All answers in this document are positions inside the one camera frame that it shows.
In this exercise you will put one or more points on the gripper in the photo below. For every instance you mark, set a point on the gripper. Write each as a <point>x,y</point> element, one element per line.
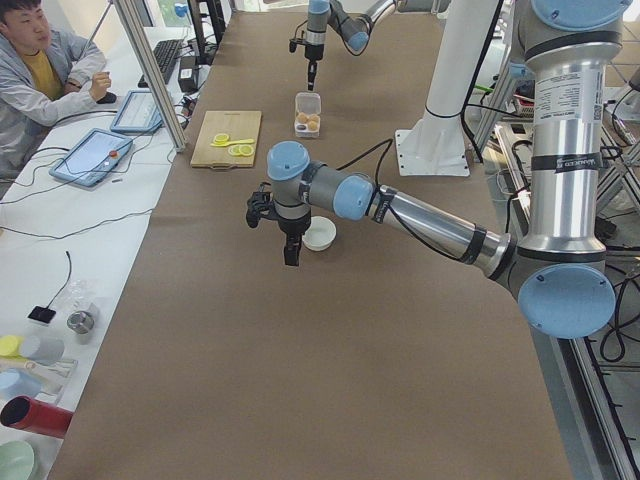
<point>291,228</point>
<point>313,52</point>

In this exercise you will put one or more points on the clear plastic egg box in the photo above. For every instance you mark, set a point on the clear plastic egg box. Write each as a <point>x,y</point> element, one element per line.
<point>310,104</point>

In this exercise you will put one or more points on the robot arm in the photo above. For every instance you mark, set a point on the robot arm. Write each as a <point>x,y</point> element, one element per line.
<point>556,270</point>
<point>345,20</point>

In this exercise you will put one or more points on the white ceramic bowl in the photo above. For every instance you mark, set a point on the white ceramic bowl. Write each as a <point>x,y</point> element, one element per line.
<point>320,235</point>

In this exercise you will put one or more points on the wooden cutting board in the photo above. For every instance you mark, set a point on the wooden cutting board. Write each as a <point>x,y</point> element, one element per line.
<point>237,124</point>

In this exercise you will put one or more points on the lemon slice left upper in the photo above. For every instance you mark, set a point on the lemon slice left upper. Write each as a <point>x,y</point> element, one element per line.
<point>246,150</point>

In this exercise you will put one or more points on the lemon slice left lower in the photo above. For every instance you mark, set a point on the lemon slice left lower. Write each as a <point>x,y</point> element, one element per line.
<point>234,150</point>

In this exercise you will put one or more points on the lemon slice on knife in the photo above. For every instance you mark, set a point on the lemon slice on knife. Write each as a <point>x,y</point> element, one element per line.
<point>221,138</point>

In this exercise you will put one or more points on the black power adapter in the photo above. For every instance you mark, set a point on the black power adapter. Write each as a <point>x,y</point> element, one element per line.
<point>188,78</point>

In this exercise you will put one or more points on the black keyboard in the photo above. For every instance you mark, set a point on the black keyboard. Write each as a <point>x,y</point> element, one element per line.
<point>166,54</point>

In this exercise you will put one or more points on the grey teach pendant far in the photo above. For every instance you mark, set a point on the grey teach pendant far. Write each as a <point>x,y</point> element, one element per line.
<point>138,114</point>

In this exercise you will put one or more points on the grey teach pendant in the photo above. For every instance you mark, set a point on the grey teach pendant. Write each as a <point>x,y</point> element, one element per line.
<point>138,114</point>
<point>92,158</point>

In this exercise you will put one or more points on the black computer mouse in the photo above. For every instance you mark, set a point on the black computer mouse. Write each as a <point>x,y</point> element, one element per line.
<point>108,98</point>

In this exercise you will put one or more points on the grey teach pendant near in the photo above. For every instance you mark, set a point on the grey teach pendant near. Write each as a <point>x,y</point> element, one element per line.
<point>92,158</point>

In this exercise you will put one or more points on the small black square device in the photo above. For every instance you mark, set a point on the small black square device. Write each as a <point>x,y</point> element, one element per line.
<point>42,315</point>

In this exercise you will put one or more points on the grey cup lying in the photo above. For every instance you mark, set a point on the grey cup lying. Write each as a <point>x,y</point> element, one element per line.
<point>43,350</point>

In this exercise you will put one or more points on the seated person grey jacket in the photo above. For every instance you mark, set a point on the seated person grey jacket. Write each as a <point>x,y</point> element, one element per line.
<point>46,76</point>

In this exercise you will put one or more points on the light blue cup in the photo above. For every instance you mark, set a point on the light blue cup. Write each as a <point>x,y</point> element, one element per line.
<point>16,383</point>

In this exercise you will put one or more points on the red cylinder cup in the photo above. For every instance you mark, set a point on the red cylinder cup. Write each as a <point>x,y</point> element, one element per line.
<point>35,416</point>

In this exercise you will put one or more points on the green bowl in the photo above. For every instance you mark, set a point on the green bowl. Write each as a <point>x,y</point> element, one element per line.
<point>19,461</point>

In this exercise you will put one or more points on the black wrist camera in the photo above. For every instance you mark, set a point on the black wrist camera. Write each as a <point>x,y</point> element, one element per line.
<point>260,206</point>

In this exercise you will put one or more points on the aluminium frame post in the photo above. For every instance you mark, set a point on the aluminium frame post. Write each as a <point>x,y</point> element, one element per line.
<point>134,30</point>

